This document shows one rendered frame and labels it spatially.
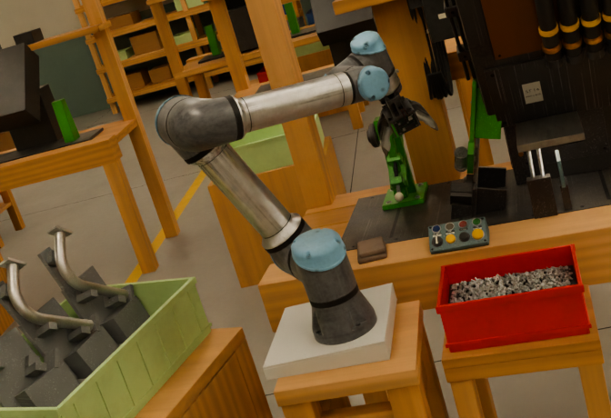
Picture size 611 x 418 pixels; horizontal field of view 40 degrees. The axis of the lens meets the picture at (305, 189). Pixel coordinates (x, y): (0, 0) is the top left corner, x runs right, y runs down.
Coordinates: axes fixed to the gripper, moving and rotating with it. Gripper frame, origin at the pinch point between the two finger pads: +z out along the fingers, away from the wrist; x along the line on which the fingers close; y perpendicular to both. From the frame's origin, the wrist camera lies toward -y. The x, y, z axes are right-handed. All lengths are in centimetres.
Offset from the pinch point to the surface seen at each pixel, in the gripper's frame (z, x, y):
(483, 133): 9.7, 18.6, -1.9
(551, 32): -19.6, 39.3, 12.6
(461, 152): 12.3, 11.2, -1.9
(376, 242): 18.9, -20.2, 8.1
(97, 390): -7, -91, 40
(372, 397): 111, -51, -20
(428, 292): 28.4, -13.7, 24.0
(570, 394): 130, 13, 1
